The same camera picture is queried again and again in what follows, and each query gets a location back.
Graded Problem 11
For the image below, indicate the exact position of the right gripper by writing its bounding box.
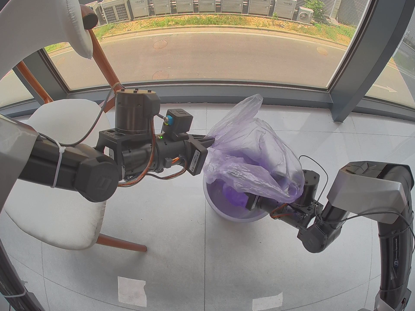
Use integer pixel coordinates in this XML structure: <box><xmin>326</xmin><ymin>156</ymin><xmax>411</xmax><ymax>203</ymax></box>
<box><xmin>245</xmin><ymin>191</ymin><xmax>297</xmax><ymax>223</ymax></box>

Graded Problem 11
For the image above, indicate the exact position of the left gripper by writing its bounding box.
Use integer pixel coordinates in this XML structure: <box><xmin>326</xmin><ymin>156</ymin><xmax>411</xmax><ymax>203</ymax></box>
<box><xmin>152</xmin><ymin>138</ymin><xmax>208</xmax><ymax>176</ymax></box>

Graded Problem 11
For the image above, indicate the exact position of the purple plastic bag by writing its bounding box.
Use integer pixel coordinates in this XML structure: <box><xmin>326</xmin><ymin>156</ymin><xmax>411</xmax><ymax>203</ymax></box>
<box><xmin>203</xmin><ymin>94</ymin><xmax>306</xmax><ymax>221</ymax></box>

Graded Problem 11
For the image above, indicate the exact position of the white trash bin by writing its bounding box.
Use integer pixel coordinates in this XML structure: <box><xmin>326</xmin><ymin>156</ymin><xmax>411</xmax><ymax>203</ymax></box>
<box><xmin>203</xmin><ymin>170</ymin><xmax>270</xmax><ymax>223</ymax></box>

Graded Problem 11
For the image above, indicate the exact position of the window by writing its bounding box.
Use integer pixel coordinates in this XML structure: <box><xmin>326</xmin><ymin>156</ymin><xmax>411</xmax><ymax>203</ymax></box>
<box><xmin>0</xmin><ymin>0</ymin><xmax>415</xmax><ymax>122</ymax></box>

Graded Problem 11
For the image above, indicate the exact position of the white cushioned wooden chair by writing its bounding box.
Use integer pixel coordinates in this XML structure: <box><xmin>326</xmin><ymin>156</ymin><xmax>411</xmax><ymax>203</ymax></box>
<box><xmin>0</xmin><ymin>0</ymin><xmax>148</xmax><ymax>252</ymax></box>

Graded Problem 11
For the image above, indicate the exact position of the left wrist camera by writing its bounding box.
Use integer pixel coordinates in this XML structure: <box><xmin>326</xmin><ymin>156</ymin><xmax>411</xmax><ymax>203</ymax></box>
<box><xmin>161</xmin><ymin>108</ymin><xmax>194</xmax><ymax>142</ymax></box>

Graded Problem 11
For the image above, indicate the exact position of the black cable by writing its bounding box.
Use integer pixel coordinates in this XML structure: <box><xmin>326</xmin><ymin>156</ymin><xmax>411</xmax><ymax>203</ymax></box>
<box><xmin>40</xmin><ymin>84</ymin><xmax>124</xmax><ymax>148</ymax></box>
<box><xmin>298</xmin><ymin>155</ymin><xmax>415</xmax><ymax>239</ymax></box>

